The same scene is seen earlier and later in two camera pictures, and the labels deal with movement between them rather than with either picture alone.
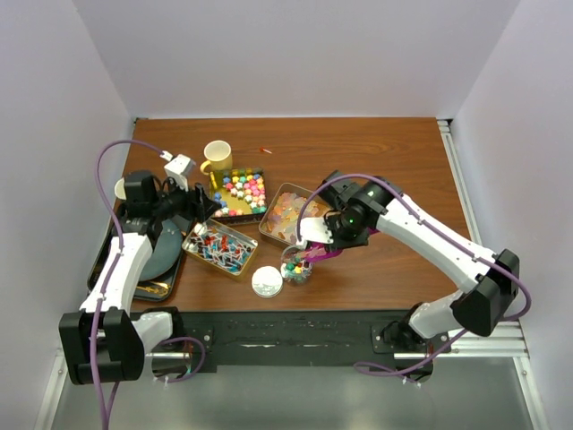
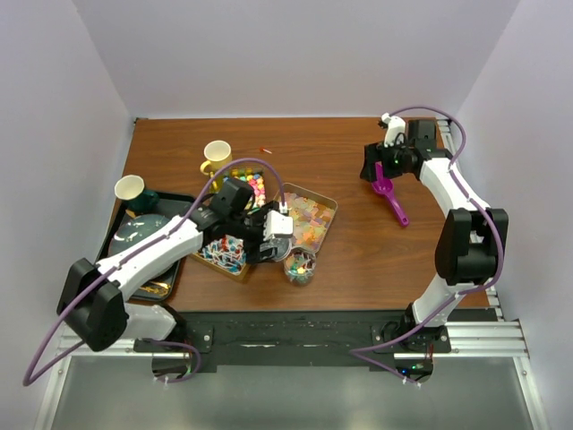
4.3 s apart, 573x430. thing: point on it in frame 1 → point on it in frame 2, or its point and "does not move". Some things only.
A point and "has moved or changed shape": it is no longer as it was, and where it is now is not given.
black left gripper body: x=194 y=210 → x=252 y=233
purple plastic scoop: x=316 y=251 has moved or changed shape
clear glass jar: x=294 y=266 does not move
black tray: x=157 y=289 does not move
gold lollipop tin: x=219 y=247 does not move
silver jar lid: x=267 y=281 → x=283 y=247
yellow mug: x=218 y=156 does not move
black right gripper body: x=345 y=233 → x=393 y=159
